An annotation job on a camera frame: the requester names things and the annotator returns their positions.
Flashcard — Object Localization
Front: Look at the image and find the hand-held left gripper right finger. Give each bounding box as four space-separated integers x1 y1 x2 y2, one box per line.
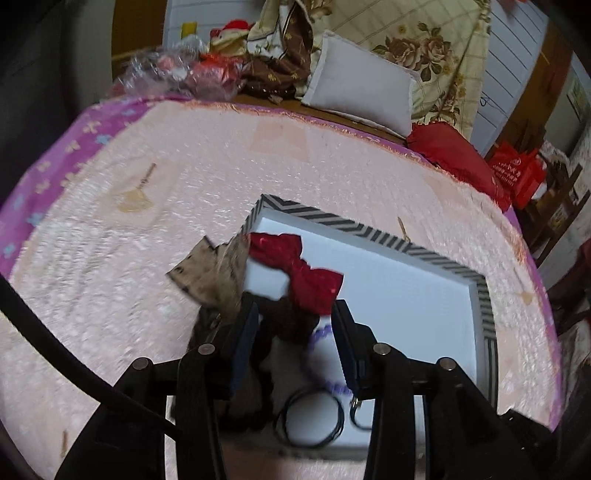
332 299 527 480

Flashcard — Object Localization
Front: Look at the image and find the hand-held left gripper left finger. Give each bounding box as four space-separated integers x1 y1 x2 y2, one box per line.
55 293 262 480

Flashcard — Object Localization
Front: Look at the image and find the striped cardboard box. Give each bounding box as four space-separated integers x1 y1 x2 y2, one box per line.
240 194 499 462

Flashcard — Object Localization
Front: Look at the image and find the red bow hair clip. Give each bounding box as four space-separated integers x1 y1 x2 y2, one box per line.
248 233 345 317

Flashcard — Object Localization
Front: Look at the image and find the dark brown scrunchie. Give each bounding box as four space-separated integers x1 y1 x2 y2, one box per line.
256 295 324 344

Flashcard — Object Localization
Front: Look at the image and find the brown speckled cloth piece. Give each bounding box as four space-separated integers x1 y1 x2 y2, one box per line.
166 235 252 347

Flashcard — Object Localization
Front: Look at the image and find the pink quilted bedspread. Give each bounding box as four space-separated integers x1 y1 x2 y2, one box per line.
0 99 561 480

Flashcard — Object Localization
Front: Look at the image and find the red pillow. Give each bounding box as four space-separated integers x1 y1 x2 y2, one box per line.
406 122 513 210

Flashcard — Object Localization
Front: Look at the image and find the red shopping bag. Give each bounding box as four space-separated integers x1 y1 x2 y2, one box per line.
487 141 546 208

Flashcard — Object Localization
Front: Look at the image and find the wooden chair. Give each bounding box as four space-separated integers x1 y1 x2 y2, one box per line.
526 152 591 259

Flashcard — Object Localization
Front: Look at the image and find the grey pillow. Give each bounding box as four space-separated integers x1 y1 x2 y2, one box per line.
300 30 419 139

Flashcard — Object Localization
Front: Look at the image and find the clear plastic wrap bundle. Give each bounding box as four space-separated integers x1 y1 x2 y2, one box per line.
113 34 245 100

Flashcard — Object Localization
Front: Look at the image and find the brown patterned cloth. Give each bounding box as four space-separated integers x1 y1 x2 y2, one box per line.
240 0 315 102

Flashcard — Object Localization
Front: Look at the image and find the red santa toy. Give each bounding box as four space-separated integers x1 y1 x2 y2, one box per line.
210 18 252 51

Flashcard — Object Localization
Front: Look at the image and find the beige rose print quilt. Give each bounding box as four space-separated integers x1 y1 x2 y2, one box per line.
247 0 492 139

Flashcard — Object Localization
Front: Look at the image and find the purple bead bracelet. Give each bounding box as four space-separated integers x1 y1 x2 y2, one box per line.
298 323 356 398

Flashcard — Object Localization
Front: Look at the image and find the black hair tie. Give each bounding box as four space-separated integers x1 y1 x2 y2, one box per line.
348 397 375 430
272 388 346 448

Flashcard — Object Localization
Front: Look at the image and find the black cable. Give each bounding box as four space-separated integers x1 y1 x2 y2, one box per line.
0 277 185 439

